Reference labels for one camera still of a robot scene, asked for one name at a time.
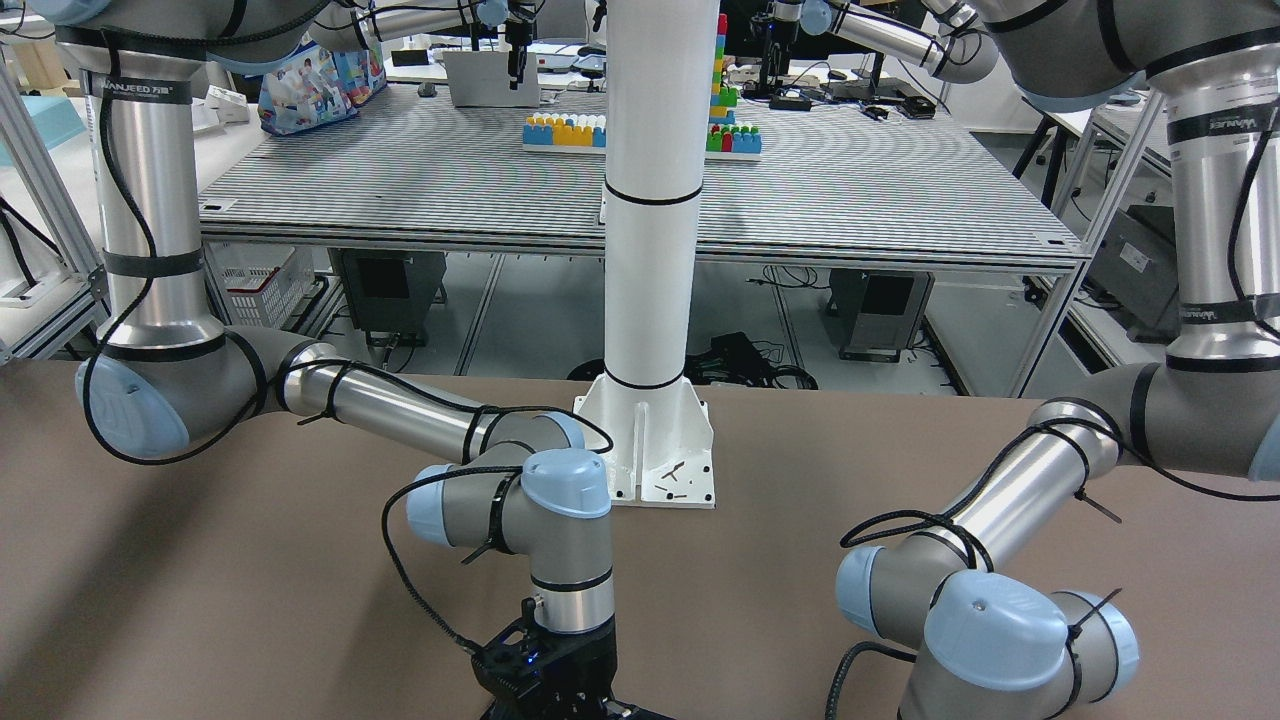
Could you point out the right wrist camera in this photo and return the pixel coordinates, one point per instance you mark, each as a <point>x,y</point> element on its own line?
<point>506,668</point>

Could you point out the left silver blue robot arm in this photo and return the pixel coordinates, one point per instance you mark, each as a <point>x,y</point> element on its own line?
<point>928,585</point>

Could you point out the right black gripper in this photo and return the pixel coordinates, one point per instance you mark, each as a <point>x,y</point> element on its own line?
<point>590,672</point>

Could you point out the colourful toy block set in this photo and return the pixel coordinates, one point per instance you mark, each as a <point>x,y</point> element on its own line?
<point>724,138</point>

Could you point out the aluminium cage frame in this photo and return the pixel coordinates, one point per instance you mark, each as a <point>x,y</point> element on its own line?
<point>75,297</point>

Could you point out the black printed t-shirt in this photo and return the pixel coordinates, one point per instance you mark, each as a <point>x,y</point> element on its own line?
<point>609,709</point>

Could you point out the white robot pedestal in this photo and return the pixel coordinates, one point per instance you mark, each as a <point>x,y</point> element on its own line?
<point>659,55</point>

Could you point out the brown table mat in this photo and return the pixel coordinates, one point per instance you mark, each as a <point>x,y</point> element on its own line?
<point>252,581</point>

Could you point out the striped grey work table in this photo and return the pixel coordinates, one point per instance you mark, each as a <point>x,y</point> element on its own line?
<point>832,188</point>

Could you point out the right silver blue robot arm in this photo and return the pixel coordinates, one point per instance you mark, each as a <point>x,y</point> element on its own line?
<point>169,380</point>

